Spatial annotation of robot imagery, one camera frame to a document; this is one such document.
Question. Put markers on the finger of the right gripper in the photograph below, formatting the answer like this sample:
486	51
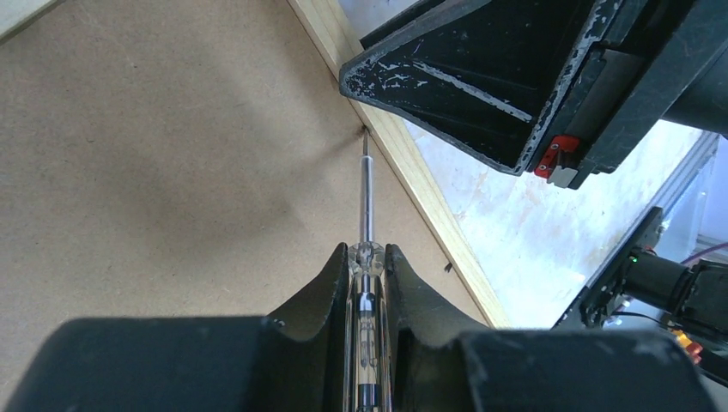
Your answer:
476	74

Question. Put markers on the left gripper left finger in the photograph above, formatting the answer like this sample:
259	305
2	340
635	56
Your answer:
289	360

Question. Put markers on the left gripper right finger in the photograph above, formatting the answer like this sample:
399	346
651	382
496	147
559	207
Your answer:
444	360

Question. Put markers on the clear handle screwdriver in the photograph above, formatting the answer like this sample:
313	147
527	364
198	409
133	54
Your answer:
367	371

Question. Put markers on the wooden picture frame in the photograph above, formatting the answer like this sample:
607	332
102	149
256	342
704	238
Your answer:
166	158

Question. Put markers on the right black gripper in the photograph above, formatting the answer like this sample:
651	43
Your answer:
632	64

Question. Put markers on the aluminium front rail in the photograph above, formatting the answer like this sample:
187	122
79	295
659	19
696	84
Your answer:
693	201

